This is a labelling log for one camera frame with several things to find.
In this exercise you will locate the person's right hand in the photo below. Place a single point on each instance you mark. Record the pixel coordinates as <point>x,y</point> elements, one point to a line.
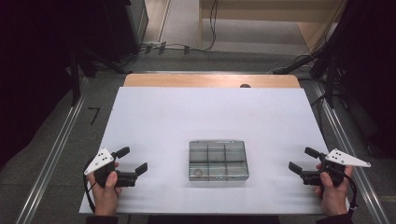
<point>334,200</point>

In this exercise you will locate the aluminium floor rail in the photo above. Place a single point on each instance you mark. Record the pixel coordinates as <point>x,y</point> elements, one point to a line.
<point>53,155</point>
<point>358,186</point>

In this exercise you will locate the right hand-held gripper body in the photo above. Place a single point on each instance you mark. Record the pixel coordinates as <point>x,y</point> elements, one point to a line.
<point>342,158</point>

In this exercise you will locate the dark cabinet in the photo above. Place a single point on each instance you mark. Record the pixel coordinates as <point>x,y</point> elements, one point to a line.
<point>124,28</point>

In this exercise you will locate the black curtain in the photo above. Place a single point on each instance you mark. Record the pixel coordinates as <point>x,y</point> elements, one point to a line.
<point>31,77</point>
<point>373,77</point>

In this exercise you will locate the clear grey compartment box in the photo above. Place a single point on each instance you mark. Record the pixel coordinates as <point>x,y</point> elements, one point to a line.
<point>218,155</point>

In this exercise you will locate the person's left hand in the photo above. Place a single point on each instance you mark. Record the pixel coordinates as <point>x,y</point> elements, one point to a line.
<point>104,200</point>

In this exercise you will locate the black metal stand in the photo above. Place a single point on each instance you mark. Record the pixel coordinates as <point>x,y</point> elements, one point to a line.
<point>330,77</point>
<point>74,81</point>

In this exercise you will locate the light wooden platform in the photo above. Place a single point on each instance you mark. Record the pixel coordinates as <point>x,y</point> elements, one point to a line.
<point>249,31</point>

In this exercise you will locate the dark round table grommet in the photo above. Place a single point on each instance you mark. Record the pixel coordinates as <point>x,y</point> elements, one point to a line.
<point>245,85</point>

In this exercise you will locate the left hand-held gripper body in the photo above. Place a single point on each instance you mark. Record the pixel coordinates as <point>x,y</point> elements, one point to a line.
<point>100,161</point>

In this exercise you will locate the white table sheet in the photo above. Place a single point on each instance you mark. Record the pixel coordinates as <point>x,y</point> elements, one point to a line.
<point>155,118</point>

